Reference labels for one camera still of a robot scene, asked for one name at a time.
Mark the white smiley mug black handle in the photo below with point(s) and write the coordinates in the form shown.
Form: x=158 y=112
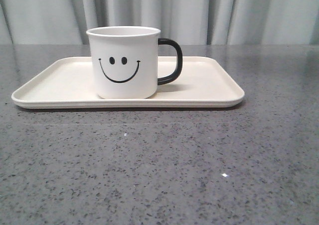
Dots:
x=125 y=61

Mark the cream rectangular tray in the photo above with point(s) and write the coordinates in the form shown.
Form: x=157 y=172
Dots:
x=68 y=83

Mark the grey-white curtain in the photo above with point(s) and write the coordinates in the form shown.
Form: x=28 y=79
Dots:
x=189 y=22

